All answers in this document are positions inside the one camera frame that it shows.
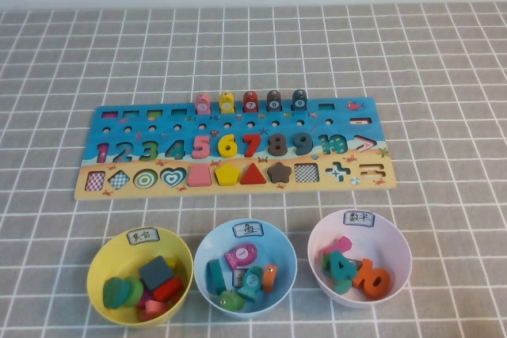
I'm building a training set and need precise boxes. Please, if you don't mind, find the red number seven piece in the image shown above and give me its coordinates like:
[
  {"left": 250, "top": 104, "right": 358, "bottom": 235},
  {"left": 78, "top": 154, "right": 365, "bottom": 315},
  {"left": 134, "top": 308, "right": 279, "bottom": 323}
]
[{"left": 242, "top": 133, "right": 262, "bottom": 158}]

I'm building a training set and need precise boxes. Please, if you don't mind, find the brown number eight piece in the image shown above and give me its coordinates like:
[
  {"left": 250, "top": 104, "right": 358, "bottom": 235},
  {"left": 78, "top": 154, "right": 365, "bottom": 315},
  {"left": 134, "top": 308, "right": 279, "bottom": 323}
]
[{"left": 267, "top": 132, "right": 289, "bottom": 158}]

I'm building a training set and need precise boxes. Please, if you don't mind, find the yellow number six piece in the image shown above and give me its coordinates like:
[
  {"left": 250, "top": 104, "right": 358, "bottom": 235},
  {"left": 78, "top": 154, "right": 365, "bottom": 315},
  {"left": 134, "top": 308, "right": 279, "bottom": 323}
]
[{"left": 217, "top": 134, "right": 238, "bottom": 159}]

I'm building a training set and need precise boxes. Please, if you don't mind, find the red fish piece seven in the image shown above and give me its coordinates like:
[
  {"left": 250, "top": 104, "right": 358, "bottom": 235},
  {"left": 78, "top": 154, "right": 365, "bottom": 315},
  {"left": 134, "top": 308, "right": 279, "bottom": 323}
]
[{"left": 242, "top": 90, "right": 260, "bottom": 113}]

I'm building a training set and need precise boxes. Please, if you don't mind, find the brown fish piece eight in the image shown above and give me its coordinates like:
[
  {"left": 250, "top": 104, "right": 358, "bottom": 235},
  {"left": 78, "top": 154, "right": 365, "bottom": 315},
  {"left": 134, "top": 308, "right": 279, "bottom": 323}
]
[{"left": 266, "top": 89, "right": 283, "bottom": 112}]

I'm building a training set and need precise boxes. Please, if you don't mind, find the dark grey number nine piece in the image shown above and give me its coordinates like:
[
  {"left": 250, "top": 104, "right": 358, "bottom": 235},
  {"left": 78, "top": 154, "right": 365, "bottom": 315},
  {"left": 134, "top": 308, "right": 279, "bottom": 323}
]
[{"left": 292, "top": 131, "right": 314, "bottom": 157}]

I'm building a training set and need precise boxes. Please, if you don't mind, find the pink number five piece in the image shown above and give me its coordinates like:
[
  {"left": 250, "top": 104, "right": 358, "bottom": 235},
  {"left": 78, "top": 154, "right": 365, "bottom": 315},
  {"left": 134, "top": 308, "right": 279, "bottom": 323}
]
[{"left": 192, "top": 135, "right": 211, "bottom": 160}]

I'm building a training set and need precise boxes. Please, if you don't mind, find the yellow fish piece six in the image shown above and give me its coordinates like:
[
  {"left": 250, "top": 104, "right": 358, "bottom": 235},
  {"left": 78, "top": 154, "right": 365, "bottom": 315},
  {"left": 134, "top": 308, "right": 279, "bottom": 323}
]
[{"left": 219, "top": 91, "right": 235, "bottom": 114}]

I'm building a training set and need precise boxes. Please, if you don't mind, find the dark grey fish piece nine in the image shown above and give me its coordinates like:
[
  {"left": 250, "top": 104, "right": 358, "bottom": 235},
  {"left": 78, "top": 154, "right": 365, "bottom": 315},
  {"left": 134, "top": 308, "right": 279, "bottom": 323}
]
[{"left": 292, "top": 89, "right": 309, "bottom": 112}]

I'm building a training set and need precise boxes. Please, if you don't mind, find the pink fish piece five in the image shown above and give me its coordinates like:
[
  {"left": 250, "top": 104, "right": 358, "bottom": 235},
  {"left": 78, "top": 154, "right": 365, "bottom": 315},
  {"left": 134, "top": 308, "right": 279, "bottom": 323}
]
[{"left": 195, "top": 92, "right": 212, "bottom": 114}]

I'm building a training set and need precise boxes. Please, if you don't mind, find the wooden number puzzle board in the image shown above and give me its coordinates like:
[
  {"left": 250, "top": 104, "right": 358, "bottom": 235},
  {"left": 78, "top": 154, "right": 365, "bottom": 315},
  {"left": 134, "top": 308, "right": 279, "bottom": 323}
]
[{"left": 74, "top": 97, "right": 398, "bottom": 201}]

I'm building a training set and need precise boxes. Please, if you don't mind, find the pink fish piece one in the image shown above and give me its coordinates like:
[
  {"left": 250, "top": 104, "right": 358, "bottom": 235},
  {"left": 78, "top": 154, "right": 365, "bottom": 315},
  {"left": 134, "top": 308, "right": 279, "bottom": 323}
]
[{"left": 224, "top": 243, "right": 258, "bottom": 270}]

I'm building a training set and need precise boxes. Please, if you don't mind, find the blue plastic bowl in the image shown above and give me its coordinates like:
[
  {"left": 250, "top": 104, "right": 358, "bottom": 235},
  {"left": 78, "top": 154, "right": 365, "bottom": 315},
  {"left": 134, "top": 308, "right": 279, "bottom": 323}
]
[{"left": 193, "top": 218, "right": 298, "bottom": 318}]

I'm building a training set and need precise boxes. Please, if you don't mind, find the pink number one piece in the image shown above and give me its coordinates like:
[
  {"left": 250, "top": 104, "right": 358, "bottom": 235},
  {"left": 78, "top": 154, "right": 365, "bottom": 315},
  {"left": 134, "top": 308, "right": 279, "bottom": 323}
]
[{"left": 322, "top": 235, "right": 353, "bottom": 256}]

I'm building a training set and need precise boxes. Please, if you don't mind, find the orange fish piece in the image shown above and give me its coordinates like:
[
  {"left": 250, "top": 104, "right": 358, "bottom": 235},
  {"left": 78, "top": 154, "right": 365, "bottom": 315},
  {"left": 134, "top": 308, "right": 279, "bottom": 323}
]
[{"left": 261, "top": 263, "right": 278, "bottom": 294}]

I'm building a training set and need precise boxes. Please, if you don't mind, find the dark teal fish piece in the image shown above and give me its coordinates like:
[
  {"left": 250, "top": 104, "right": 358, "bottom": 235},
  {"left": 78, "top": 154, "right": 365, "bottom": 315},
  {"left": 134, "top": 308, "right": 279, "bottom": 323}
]
[{"left": 204, "top": 258, "right": 227, "bottom": 295}]

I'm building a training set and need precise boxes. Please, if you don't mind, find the teal fish piece two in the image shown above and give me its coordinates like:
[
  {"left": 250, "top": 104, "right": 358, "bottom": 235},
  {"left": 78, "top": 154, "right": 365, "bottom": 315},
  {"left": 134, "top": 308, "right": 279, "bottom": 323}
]
[{"left": 237, "top": 266, "right": 265, "bottom": 302}]

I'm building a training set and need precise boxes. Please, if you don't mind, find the teal number four piece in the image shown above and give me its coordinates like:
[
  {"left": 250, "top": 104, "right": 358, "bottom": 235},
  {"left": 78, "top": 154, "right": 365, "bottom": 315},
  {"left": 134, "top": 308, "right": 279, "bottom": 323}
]
[{"left": 326, "top": 249, "right": 360, "bottom": 282}]

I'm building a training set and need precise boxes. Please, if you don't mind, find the green fish piece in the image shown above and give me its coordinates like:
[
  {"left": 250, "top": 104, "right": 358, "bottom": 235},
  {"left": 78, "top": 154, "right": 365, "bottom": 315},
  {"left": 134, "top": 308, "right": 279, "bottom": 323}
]
[{"left": 216, "top": 290, "right": 246, "bottom": 312}]

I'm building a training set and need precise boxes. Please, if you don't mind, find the green number piece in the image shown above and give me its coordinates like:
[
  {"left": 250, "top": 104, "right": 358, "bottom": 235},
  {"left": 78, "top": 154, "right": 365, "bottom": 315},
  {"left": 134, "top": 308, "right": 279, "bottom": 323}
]
[{"left": 321, "top": 254, "right": 353, "bottom": 295}]

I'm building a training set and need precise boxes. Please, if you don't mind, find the pink plastic bowl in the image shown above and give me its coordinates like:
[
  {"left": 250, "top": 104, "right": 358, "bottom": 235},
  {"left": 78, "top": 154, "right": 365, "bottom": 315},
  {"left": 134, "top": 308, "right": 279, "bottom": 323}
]
[{"left": 307, "top": 209, "right": 413, "bottom": 310}]

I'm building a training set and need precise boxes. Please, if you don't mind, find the orange number ten piece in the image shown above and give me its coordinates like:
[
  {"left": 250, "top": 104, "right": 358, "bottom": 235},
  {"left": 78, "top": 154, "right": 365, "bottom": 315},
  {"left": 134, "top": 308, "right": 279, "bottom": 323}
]
[{"left": 352, "top": 258, "right": 392, "bottom": 299}]

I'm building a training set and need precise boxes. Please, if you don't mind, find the yellow plastic bowl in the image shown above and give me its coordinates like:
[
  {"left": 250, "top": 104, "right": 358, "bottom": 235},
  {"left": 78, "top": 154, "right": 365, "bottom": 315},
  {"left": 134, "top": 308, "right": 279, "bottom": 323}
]
[{"left": 86, "top": 226, "right": 195, "bottom": 328}]

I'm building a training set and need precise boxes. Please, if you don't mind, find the red triangle block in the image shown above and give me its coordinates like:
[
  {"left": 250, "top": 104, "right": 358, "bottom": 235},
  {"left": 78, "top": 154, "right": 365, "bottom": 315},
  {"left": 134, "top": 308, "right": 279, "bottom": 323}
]
[{"left": 239, "top": 162, "right": 267, "bottom": 185}]

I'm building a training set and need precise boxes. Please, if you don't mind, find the brown star block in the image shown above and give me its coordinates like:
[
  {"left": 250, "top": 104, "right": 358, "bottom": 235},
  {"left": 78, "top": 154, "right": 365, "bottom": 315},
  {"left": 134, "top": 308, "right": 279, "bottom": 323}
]
[{"left": 266, "top": 161, "right": 293, "bottom": 184}]

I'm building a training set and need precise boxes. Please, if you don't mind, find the yellow pentagon block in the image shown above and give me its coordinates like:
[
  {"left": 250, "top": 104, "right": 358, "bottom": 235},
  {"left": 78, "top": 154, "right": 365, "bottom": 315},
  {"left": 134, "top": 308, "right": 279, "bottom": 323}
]
[{"left": 215, "top": 163, "right": 241, "bottom": 187}]

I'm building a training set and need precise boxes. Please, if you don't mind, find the pink trapezoid block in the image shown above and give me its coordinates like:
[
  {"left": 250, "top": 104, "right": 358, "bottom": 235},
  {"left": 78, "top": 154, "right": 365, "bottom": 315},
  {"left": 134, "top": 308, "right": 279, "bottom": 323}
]
[{"left": 187, "top": 165, "right": 212, "bottom": 188}]

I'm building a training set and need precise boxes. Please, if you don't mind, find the white paper label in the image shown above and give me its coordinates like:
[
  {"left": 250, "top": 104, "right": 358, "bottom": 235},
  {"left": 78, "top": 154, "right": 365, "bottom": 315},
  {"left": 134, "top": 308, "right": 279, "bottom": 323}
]
[
  {"left": 126, "top": 227, "right": 162, "bottom": 245},
  {"left": 343, "top": 210, "right": 375, "bottom": 227},
  {"left": 233, "top": 222, "right": 265, "bottom": 238}
]

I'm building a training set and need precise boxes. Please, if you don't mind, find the red wooden block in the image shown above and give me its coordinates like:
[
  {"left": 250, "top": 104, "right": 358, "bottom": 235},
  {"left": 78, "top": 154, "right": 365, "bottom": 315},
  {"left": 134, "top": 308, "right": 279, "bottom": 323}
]
[{"left": 152, "top": 277, "right": 185, "bottom": 302}]

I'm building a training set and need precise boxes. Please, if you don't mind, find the green round block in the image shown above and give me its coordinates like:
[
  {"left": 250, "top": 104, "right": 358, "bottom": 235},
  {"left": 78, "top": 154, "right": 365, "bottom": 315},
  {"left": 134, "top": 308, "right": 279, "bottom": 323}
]
[{"left": 124, "top": 275, "right": 144, "bottom": 307}]

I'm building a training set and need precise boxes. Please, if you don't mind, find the magenta wooden block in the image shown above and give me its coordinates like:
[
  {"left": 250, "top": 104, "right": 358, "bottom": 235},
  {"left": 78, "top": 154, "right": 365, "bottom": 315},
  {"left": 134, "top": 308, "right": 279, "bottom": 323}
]
[{"left": 136, "top": 288, "right": 155, "bottom": 310}]

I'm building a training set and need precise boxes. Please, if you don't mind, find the pink wooden block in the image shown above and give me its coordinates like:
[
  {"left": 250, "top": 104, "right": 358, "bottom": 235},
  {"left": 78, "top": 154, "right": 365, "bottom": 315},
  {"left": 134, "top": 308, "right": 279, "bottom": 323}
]
[{"left": 138, "top": 298, "right": 170, "bottom": 321}]

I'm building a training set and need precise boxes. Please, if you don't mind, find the green heart block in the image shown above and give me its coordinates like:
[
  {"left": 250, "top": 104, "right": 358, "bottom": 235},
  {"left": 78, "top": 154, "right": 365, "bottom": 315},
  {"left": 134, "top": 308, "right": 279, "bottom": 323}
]
[{"left": 102, "top": 277, "right": 132, "bottom": 310}]

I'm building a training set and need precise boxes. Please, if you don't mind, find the grey checked tablecloth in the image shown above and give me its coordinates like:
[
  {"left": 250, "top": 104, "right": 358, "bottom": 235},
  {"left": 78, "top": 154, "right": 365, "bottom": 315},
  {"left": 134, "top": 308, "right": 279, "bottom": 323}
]
[{"left": 0, "top": 2, "right": 507, "bottom": 338}]

